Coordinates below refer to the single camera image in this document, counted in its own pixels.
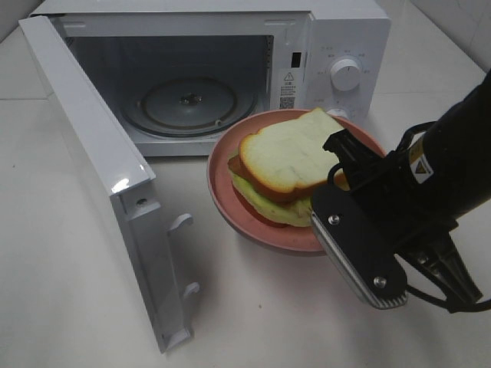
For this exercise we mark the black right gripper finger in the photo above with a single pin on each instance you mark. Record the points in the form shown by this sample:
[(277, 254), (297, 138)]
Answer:
[(363, 168)]

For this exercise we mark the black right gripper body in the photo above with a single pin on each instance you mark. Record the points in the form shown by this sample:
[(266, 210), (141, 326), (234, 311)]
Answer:
[(421, 238)]

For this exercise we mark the sandwich with lettuce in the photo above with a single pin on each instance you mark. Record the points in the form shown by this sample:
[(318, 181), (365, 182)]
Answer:
[(275, 170)]

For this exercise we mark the pink round plate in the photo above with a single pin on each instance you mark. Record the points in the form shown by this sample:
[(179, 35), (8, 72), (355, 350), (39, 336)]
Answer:
[(227, 202)]

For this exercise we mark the white microwave door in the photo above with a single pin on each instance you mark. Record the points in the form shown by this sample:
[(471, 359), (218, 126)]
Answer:
[(119, 181)]

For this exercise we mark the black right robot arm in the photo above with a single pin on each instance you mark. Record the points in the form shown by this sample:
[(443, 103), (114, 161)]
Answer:
[(444, 166)]

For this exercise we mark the lower white timer knob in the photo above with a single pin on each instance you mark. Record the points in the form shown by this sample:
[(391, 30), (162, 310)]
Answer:
[(338, 112)]

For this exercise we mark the upper white power knob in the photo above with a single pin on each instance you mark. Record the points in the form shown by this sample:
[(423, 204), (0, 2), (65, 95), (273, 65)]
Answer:
[(345, 74)]

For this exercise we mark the glass microwave turntable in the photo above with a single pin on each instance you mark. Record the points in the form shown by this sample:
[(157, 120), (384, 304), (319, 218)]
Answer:
[(190, 106)]

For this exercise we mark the white microwave oven body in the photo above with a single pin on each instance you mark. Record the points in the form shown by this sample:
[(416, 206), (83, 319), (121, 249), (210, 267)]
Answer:
[(283, 50)]

